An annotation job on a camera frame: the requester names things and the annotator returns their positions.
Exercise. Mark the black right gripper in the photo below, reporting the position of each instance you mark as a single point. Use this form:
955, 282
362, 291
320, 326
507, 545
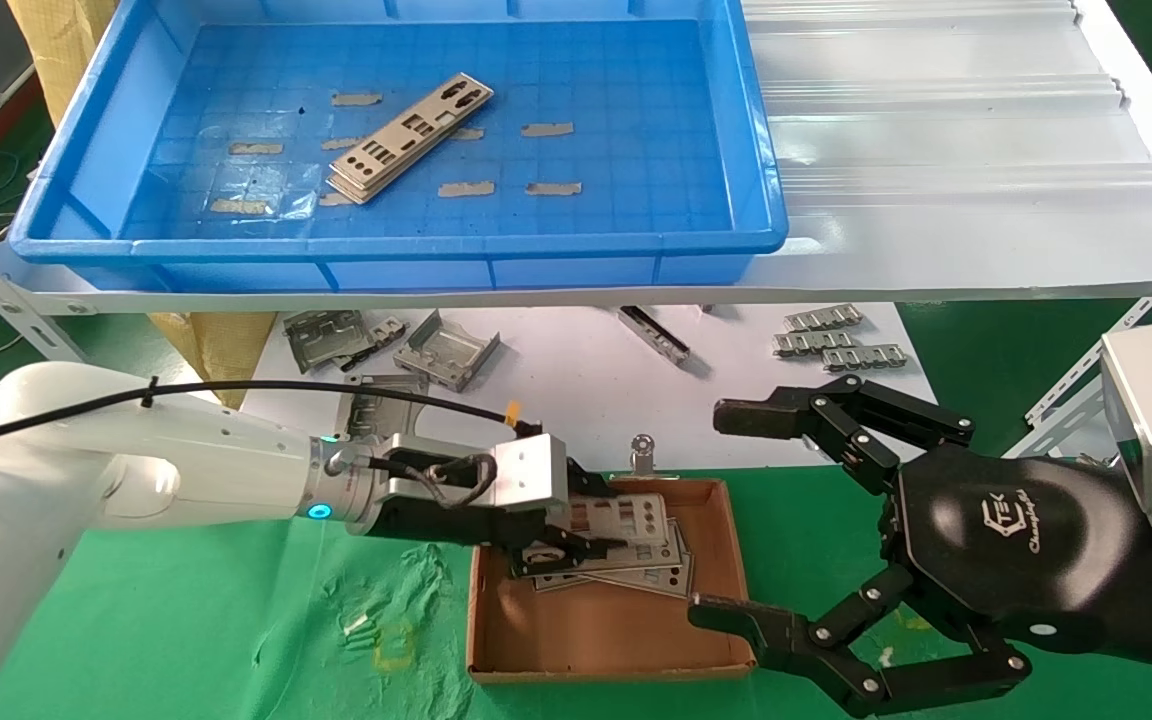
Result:
1016, 540

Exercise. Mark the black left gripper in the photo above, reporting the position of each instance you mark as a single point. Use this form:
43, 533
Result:
456, 522

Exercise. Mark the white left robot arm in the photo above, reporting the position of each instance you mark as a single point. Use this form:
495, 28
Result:
186, 470

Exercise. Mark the brown cardboard box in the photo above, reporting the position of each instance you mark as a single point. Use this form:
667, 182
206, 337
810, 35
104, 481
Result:
596, 630

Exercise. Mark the blue plastic tray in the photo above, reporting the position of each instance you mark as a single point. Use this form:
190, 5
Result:
586, 80

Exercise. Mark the silver binder clip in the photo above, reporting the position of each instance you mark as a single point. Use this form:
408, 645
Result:
643, 455

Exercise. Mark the small grey metal shield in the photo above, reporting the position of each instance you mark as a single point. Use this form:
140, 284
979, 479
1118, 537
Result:
816, 343
866, 358
823, 318

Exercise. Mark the narrow dark metal bar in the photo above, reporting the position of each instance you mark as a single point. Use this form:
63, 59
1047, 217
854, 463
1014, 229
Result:
654, 335

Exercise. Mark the grey slotted metal plate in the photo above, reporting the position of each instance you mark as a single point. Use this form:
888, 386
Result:
386, 410

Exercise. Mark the small grey metal piece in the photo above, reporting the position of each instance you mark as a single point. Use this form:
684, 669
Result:
386, 328

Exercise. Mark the grey tape piece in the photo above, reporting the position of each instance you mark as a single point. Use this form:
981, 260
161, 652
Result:
238, 206
473, 133
466, 188
341, 144
547, 129
357, 99
256, 148
553, 188
333, 200

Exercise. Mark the green table cloth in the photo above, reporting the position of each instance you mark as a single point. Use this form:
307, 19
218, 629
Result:
236, 600

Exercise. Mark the yellow woven bag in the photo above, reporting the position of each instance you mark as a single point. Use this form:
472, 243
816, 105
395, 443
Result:
226, 350

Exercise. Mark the white corrugated shelf board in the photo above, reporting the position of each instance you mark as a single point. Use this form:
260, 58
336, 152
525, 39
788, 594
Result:
936, 150

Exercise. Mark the silver round-hole shield plate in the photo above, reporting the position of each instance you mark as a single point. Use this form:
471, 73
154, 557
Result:
394, 142

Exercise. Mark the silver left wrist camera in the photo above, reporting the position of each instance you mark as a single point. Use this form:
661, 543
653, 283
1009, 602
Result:
531, 472

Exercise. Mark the grey folded metal bracket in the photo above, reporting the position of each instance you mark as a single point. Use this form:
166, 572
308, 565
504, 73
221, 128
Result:
448, 352

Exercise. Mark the large grey metal bracket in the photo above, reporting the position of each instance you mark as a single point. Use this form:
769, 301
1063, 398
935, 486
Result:
326, 340

